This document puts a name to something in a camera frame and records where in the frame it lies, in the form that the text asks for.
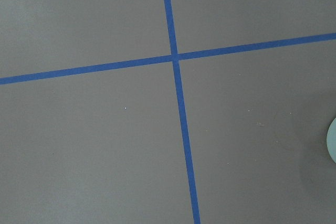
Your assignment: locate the pale green ceramic bowl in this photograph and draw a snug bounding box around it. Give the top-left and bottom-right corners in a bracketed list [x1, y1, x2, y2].
[326, 118, 336, 163]

